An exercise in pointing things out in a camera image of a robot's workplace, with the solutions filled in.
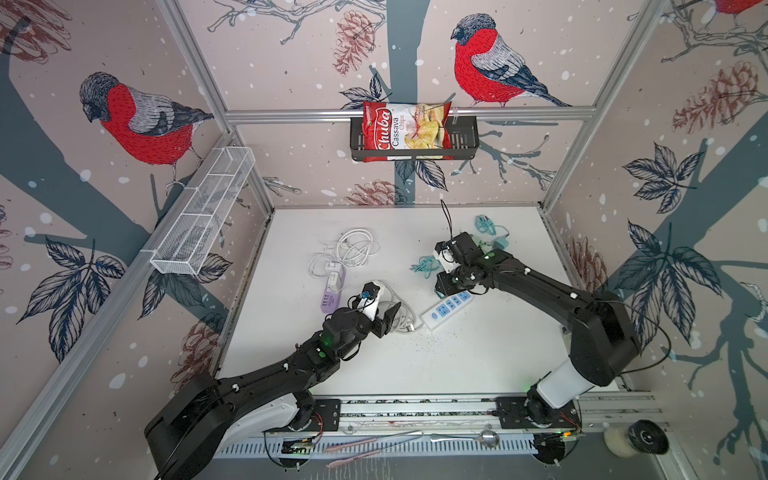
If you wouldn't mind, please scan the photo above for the teal cable top bundle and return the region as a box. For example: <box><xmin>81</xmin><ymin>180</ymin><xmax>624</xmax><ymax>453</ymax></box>
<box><xmin>475</xmin><ymin>214</ymin><xmax>510</xmax><ymax>238</ymax></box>

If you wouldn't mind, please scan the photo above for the metal spoon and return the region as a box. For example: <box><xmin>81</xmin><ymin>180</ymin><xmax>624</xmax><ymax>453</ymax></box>
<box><xmin>429</xmin><ymin>429</ymin><xmax>501</xmax><ymax>449</ymax></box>

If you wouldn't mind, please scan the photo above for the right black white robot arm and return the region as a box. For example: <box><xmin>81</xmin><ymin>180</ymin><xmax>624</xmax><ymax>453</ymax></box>
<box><xmin>434</xmin><ymin>232</ymin><xmax>641</xmax><ymax>427</ymax></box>

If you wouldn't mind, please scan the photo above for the white blue power strip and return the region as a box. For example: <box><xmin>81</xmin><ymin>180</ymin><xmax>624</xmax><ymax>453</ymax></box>
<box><xmin>421</xmin><ymin>291</ymin><xmax>473</xmax><ymax>330</ymax></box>

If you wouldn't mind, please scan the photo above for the small white plug adapter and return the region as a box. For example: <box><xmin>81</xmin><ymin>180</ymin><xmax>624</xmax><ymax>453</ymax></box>
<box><xmin>308</xmin><ymin>253</ymin><xmax>347</xmax><ymax>294</ymax></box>

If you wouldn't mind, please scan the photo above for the red Chuba cassava chips bag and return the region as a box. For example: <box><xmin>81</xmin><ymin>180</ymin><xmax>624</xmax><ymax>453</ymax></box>
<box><xmin>362</xmin><ymin>102</ymin><xmax>452</xmax><ymax>153</ymax></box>

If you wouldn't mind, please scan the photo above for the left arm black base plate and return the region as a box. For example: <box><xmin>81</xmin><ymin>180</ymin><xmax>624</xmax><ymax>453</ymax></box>
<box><xmin>289</xmin><ymin>398</ymin><xmax>341</xmax><ymax>432</ymax></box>

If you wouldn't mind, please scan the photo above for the purple power strip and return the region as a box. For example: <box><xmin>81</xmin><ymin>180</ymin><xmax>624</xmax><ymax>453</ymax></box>
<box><xmin>321</xmin><ymin>270</ymin><xmax>345</xmax><ymax>314</ymax></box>

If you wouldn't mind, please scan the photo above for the white wire mesh basket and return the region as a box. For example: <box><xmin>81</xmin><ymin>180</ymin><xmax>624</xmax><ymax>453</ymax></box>
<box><xmin>150</xmin><ymin>146</ymin><xmax>255</xmax><ymax>275</ymax></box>

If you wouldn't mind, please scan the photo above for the black white tape roll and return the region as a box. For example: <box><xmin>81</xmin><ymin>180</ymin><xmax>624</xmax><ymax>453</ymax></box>
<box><xmin>603</xmin><ymin>419</ymin><xmax>670</xmax><ymax>458</ymax></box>

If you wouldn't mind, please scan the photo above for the pink chopsticks pair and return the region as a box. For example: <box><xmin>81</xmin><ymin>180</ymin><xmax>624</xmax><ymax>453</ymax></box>
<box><xmin>323</xmin><ymin>430</ymin><xmax>421</xmax><ymax>469</ymax></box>

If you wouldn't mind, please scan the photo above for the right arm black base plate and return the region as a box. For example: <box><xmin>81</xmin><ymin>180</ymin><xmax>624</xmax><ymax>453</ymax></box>
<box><xmin>495</xmin><ymin>395</ymin><xmax>582</xmax><ymax>430</ymax></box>

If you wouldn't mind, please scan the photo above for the black wall basket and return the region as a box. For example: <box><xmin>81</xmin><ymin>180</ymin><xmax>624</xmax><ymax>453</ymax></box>
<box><xmin>349</xmin><ymin>116</ymin><xmax>479</xmax><ymax>162</ymax></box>

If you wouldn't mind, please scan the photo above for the white power strip cable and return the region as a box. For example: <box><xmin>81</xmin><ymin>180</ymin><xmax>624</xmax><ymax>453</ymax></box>
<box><xmin>332</xmin><ymin>227</ymin><xmax>382</xmax><ymax>269</ymax></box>

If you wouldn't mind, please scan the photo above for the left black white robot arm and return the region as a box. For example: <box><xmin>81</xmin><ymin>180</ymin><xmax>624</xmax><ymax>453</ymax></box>
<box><xmin>144</xmin><ymin>282</ymin><xmax>402</xmax><ymax>479</ymax></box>

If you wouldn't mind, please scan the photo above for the grey white coiled cable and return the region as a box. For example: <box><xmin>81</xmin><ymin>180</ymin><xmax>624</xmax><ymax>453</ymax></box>
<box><xmin>377</xmin><ymin>280</ymin><xmax>424</xmax><ymax>334</ymax></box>

